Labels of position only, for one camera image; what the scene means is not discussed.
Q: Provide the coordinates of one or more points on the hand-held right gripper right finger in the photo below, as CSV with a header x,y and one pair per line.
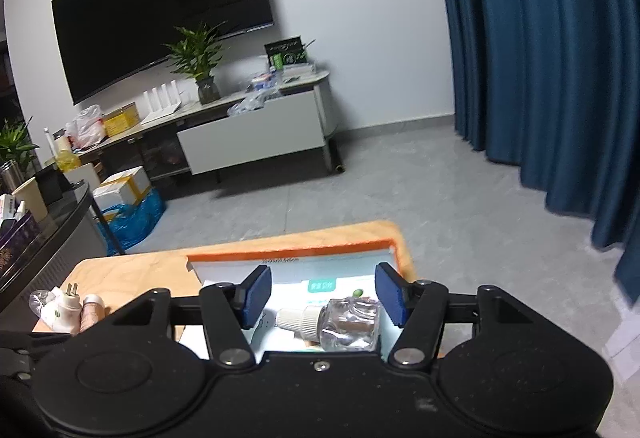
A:
x,y
387,293

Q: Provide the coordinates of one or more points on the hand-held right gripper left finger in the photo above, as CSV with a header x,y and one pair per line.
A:
x,y
259,290

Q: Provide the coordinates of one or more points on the white tray with orange rim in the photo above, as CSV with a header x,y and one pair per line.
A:
x,y
225,270

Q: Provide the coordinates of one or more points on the clear bottle with white cap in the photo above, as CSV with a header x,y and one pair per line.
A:
x,y
350,323

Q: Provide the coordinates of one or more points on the white green plug-in heater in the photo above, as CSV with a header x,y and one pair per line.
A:
x,y
62,313

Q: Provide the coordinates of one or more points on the teal and white box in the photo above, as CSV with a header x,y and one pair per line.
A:
x,y
325,286

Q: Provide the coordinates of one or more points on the pink bottle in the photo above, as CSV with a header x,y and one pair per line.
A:
x,y
92,313

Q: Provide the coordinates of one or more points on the purple patterned box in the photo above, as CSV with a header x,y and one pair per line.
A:
x,y
20,238

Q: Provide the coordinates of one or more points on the black coffee table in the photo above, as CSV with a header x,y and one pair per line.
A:
x,y
55,243

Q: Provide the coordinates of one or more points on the blue plastic bag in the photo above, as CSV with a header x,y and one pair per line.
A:
x,y
135,223

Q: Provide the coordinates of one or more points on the row of books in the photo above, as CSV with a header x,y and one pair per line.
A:
x,y
10,210

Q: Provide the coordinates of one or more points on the white cabinet drawer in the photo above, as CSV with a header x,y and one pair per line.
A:
x,y
250,138

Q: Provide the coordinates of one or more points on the beige paper cup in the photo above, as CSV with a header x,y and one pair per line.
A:
x,y
31,200

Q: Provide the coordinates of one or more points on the white cardboard box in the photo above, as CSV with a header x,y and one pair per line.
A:
x,y
122,188

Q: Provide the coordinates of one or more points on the steel cup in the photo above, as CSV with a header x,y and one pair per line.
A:
x,y
11,178

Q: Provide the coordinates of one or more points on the clear plastic bag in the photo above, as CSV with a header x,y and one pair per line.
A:
x,y
250,104

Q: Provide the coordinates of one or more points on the small white box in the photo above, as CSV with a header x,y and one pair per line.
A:
x,y
85,173

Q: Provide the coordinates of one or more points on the yellow liquid bottle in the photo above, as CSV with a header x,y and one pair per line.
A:
x,y
67,161

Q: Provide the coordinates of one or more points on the long tv cabinet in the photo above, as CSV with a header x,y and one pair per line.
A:
x,y
326,103

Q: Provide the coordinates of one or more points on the slim white bottle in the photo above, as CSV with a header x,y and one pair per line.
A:
x,y
47,146

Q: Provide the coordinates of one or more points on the leafy green plant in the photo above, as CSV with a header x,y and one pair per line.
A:
x,y
15,143

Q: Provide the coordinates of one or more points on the blue white packaged item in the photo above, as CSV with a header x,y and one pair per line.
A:
x,y
264,81

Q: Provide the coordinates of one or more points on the white router with antennas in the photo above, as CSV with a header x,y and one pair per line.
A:
x,y
157,101

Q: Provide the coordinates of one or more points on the yellow box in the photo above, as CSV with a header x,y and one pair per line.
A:
x,y
121,122

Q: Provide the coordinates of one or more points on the flat white boxes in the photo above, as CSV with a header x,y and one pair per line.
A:
x,y
299,71

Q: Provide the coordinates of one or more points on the red white plastic bag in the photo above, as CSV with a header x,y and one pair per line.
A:
x,y
87,128

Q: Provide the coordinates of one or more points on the black and green box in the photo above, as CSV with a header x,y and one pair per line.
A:
x,y
285,52

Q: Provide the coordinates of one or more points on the potted green plant in vase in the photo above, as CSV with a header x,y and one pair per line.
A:
x,y
197,51

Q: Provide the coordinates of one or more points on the blue curtain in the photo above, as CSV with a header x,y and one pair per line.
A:
x,y
525,68

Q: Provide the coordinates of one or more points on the large black television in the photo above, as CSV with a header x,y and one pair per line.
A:
x,y
160,8

